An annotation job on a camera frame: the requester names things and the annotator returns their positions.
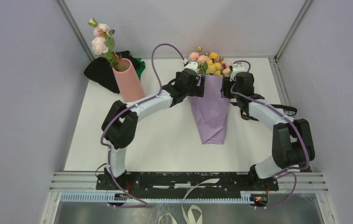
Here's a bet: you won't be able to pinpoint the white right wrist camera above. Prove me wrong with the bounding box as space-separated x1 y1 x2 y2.
229 60 247 81

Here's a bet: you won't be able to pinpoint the pink cylindrical vase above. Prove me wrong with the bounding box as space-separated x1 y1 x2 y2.
112 58 146 103

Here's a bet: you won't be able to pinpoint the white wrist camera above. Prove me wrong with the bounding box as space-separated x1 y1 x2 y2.
229 60 247 81
182 59 199 73

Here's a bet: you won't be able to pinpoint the beige strap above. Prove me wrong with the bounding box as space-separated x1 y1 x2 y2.
158 178 221 224

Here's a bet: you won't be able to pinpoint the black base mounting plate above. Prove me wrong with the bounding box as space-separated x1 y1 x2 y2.
96 171 279 192

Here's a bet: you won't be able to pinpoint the pink and yellow flower bouquet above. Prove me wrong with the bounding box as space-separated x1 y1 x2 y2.
188 47 231 77

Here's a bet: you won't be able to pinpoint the black ribbon gold lettering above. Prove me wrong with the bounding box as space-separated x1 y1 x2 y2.
231 98 298 128

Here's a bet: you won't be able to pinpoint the pink flowers in vase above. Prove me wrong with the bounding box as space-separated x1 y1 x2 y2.
88 18 122 71

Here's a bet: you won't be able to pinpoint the black cloth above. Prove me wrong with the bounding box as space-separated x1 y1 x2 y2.
84 50 134 93

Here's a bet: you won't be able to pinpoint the light blue cable duct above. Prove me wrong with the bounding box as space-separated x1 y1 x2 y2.
59 191 257 205

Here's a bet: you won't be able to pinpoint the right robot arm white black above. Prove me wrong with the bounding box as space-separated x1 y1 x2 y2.
221 72 315 190

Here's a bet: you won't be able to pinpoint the green cloth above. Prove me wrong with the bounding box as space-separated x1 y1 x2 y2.
132 58 145 80

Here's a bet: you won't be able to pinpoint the purple wrapping paper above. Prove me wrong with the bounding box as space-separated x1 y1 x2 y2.
188 75 230 145

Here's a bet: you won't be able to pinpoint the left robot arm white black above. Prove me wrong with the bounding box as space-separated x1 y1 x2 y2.
100 69 205 190

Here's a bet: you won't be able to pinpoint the aluminium frame rail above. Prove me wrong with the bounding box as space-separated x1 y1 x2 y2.
269 58 293 106

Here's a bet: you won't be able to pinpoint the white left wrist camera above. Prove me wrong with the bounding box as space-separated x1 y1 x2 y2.
182 59 199 73

